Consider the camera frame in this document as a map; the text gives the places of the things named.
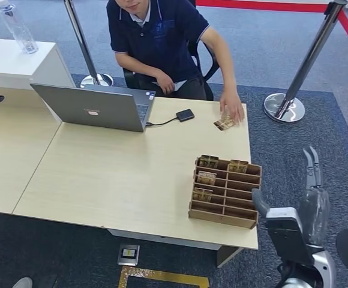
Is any metal floor socket box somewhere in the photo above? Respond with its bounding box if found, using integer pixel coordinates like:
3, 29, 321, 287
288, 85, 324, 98
117, 243, 140, 266

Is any black card reader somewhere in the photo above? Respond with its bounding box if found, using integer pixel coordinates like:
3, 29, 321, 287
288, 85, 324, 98
175, 108, 196, 123

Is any grey laptop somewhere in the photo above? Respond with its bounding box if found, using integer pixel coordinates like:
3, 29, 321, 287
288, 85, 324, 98
30, 82, 157, 134

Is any person's foot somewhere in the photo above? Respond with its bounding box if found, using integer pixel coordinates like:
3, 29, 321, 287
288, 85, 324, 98
11, 276, 33, 288

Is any clear plastic water bottle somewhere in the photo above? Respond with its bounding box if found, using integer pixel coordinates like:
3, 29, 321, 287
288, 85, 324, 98
0, 0, 39, 55

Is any chrome stanchion post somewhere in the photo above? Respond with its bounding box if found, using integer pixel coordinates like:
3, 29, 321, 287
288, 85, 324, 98
63, 0, 114, 89
263, 0, 348, 124

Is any wooden card holder box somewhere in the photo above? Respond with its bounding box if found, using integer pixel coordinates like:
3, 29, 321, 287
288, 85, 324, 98
188, 155, 263, 230

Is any white cabinet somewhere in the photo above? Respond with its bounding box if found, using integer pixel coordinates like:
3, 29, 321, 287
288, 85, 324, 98
0, 37, 76, 91

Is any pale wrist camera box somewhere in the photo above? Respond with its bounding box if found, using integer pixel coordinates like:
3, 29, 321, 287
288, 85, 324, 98
265, 206, 315, 268

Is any person's left hand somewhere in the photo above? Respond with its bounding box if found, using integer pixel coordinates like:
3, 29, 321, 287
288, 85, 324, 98
220, 88, 245, 124

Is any black office chair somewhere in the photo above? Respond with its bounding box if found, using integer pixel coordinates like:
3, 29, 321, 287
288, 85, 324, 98
122, 0, 220, 103

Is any person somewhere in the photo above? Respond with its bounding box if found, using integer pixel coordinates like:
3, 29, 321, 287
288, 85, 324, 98
106, 0, 245, 124

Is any desk leg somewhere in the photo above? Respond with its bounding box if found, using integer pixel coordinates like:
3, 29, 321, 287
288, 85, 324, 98
216, 245, 245, 269

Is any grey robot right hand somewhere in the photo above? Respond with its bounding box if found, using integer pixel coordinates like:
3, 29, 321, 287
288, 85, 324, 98
251, 146, 331, 247

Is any black reader cable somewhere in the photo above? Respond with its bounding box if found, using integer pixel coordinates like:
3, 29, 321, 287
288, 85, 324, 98
145, 116, 179, 128

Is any person's right hand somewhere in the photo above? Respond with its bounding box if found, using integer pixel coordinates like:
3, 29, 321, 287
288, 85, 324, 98
156, 71, 175, 96

